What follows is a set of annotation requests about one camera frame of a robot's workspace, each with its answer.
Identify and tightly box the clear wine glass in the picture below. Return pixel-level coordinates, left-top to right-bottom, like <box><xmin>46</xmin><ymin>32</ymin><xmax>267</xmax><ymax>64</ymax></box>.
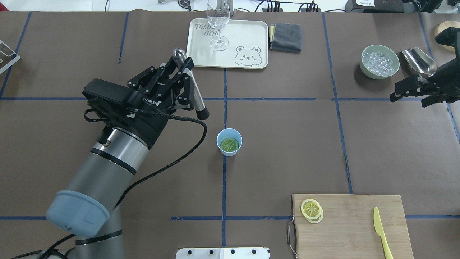
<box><xmin>206</xmin><ymin>0</ymin><xmax>230</xmax><ymax>51</ymax></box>

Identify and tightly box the yellow plastic knife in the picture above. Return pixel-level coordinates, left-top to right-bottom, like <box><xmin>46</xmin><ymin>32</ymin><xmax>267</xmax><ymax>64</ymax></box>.
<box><xmin>373</xmin><ymin>207</ymin><xmax>393</xmax><ymax>259</ymax></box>

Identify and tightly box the cream bear serving tray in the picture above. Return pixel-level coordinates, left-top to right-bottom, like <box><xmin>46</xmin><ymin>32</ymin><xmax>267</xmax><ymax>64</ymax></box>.
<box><xmin>186</xmin><ymin>18</ymin><xmax>269</xmax><ymax>69</ymax></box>

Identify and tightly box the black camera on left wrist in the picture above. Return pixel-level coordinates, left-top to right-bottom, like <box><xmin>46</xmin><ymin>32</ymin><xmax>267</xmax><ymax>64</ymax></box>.
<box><xmin>82</xmin><ymin>78</ymin><xmax>142</xmax><ymax>116</ymax></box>

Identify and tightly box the black box device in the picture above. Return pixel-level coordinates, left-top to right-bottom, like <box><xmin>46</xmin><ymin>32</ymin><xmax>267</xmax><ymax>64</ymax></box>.
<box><xmin>344</xmin><ymin>0</ymin><xmax>404</xmax><ymax>13</ymax></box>

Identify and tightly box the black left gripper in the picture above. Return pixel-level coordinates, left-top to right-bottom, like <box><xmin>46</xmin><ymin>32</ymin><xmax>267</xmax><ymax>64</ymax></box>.
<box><xmin>108</xmin><ymin>58</ymin><xmax>194</xmax><ymax>150</ymax></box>

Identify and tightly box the round wooden stand base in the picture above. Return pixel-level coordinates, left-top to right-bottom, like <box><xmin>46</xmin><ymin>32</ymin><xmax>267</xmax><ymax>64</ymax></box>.
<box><xmin>434</xmin><ymin>20</ymin><xmax>460</xmax><ymax>37</ymax></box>

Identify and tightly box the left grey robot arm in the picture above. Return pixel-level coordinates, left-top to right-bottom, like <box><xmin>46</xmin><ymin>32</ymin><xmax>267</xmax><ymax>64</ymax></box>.
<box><xmin>46</xmin><ymin>57</ymin><xmax>194</xmax><ymax>259</ymax></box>

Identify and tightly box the green bowl of ice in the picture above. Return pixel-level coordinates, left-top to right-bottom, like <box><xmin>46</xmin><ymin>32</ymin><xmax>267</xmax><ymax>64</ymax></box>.
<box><xmin>359</xmin><ymin>45</ymin><xmax>400</xmax><ymax>80</ymax></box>

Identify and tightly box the yellow lemon slice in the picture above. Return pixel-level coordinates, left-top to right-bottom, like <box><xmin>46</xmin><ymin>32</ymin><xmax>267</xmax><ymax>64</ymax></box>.
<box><xmin>300</xmin><ymin>199</ymin><xmax>324</xmax><ymax>224</ymax></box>
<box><xmin>220</xmin><ymin>138</ymin><xmax>239</xmax><ymax>153</ymax></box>

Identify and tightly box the white wire cup rack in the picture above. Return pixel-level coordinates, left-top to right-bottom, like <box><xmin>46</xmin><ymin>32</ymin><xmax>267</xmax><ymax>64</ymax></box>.
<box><xmin>0</xmin><ymin>40</ymin><xmax>21</xmax><ymax>74</ymax></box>

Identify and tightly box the light blue plastic cup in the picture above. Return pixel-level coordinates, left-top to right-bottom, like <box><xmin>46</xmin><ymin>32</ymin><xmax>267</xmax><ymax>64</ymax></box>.
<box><xmin>216</xmin><ymin>128</ymin><xmax>243</xmax><ymax>157</ymax></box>

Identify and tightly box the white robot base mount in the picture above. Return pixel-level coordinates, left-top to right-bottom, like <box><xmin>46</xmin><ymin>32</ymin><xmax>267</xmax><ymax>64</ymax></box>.
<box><xmin>175</xmin><ymin>247</ymin><xmax>271</xmax><ymax>259</ymax></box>

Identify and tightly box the bamboo cutting board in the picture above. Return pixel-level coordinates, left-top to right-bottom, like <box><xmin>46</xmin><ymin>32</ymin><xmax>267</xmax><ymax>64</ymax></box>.
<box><xmin>288</xmin><ymin>194</ymin><xmax>414</xmax><ymax>259</ymax></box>

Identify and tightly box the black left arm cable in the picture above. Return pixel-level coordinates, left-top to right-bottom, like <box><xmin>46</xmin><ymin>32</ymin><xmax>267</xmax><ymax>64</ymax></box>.
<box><xmin>11</xmin><ymin>108</ymin><xmax>208</xmax><ymax>259</ymax></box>

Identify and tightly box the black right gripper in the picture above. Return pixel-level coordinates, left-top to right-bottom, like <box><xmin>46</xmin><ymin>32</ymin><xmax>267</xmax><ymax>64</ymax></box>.
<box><xmin>390</xmin><ymin>59</ymin><xmax>460</xmax><ymax>108</ymax></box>

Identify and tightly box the folded grey cloth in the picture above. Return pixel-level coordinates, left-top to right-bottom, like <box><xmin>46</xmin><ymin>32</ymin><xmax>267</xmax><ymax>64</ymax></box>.
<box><xmin>269</xmin><ymin>23</ymin><xmax>303</xmax><ymax>53</ymax></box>

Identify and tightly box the steel muddler black tip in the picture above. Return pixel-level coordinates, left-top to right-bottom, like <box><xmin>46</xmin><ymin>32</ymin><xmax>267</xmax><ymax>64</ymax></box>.
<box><xmin>172</xmin><ymin>48</ymin><xmax>209</xmax><ymax>120</ymax></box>

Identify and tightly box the steel ice scoop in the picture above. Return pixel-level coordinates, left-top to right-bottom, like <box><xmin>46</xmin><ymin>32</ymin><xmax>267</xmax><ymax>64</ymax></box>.
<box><xmin>401</xmin><ymin>47</ymin><xmax>438</xmax><ymax>76</ymax></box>

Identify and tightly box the black power strip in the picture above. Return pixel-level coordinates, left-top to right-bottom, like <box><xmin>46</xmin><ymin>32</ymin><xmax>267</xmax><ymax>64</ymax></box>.
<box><xmin>254</xmin><ymin>0</ymin><xmax>321</xmax><ymax>13</ymax></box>

